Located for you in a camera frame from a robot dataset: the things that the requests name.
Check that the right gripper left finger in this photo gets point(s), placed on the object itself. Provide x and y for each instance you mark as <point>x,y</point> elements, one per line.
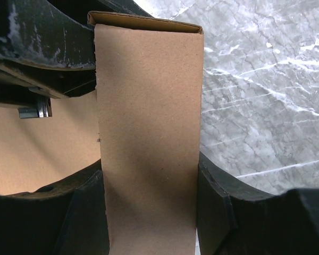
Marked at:
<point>64,217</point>

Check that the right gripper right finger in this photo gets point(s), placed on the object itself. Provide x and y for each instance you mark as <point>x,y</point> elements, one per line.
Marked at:
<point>236,218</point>

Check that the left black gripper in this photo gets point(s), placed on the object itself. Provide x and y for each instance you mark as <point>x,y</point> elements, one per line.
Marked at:
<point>51,35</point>

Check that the brown cardboard box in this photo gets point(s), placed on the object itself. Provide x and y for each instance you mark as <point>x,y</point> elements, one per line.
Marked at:
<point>142,122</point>

